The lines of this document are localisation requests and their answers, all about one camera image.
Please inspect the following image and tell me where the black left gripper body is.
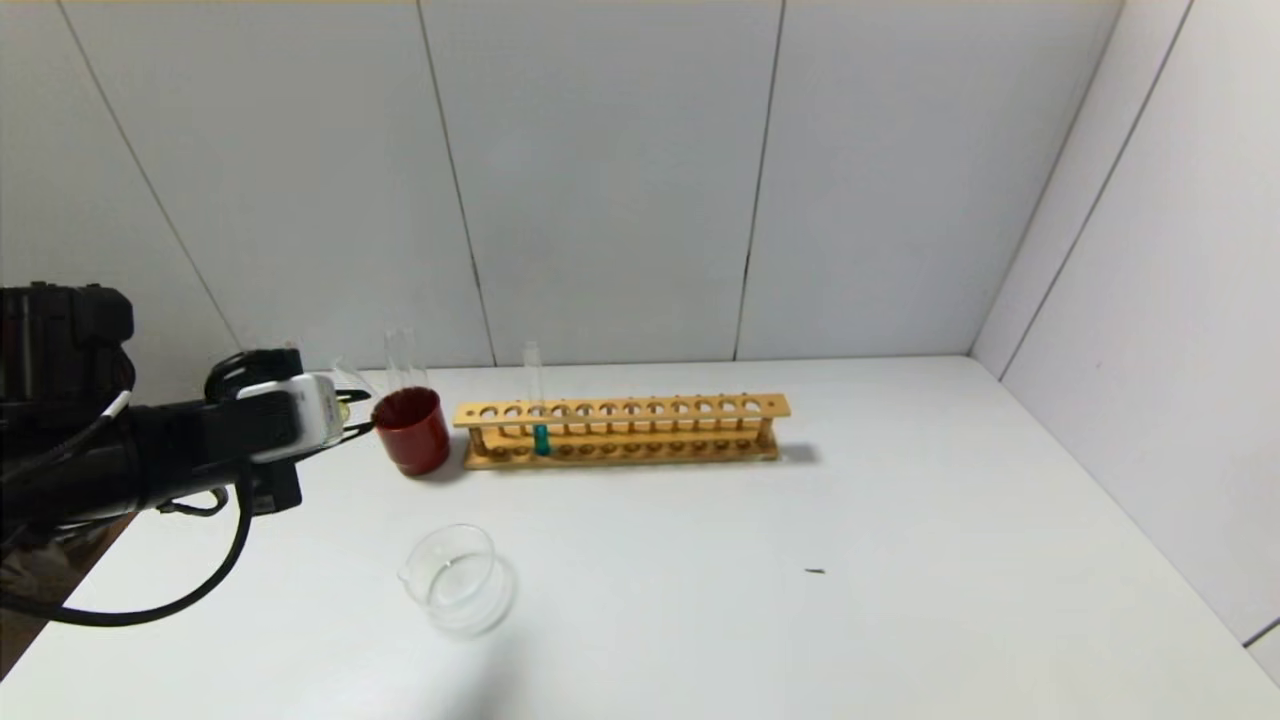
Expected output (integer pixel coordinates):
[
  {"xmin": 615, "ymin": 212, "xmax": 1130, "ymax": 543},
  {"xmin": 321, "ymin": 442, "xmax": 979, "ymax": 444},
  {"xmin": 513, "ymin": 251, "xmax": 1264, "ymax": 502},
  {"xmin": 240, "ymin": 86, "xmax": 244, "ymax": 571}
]
[{"xmin": 128, "ymin": 348, "xmax": 339, "ymax": 516}]

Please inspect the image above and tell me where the test tube with blue pigment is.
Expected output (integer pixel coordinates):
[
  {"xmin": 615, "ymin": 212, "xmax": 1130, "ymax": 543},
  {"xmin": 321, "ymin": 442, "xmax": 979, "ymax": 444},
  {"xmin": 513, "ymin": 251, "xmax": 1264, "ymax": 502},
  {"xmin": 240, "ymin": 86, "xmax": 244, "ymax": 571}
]
[{"xmin": 523, "ymin": 342, "xmax": 552, "ymax": 458}]

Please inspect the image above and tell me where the wooden test tube rack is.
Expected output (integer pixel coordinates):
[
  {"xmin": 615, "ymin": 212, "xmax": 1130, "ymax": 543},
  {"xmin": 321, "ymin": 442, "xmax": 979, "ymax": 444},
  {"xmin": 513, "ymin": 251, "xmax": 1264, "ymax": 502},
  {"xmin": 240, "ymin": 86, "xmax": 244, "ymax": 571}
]
[{"xmin": 453, "ymin": 393, "xmax": 791, "ymax": 471}]

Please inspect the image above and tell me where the dark red cup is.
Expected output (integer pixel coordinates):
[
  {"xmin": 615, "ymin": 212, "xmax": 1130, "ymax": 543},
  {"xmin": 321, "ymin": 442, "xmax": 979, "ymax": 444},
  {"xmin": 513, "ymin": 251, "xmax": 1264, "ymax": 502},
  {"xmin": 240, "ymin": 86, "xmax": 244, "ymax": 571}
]
[{"xmin": 371, "ymin": 387, "xmax": 452, "ymax": 477}]

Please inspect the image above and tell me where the clear glass beaker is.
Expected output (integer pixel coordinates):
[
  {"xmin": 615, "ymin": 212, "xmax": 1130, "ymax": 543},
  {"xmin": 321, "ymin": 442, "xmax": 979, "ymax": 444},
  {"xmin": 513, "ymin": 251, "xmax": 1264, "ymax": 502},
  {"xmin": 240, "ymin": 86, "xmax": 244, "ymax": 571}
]
[{"xmin": 398, "ymin": 523, "xmax": 516, "ymax": 633}]

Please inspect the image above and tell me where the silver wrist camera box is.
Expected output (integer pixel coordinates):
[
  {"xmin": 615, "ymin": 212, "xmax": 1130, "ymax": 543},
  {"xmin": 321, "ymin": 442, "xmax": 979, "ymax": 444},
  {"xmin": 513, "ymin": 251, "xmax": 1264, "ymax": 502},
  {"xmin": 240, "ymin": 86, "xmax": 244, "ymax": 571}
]
[{"xmin": 235, "ymin": 373, "xmax": 346, "ymax": 463}]

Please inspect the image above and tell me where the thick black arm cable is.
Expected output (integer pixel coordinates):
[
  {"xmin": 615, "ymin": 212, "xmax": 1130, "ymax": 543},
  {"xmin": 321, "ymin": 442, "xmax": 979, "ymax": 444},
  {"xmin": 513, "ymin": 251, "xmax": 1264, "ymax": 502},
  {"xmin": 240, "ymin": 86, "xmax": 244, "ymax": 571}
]
[{"xmin": 0, "ymin": 470, "xmax": 257, "ymax": 629}]

